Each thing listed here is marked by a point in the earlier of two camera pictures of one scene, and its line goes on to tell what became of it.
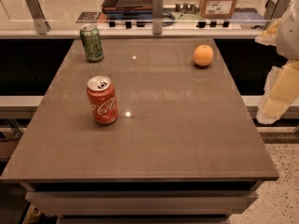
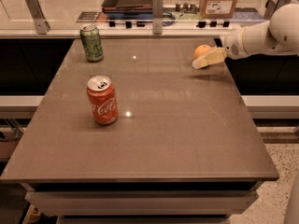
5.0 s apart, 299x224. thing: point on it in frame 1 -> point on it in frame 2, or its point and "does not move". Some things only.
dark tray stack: x=130 y=3 does not move
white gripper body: x=289 y=37 -> x=232 y=46
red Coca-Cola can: x=103 y=99 does not move
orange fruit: x=203 y=55 does not move
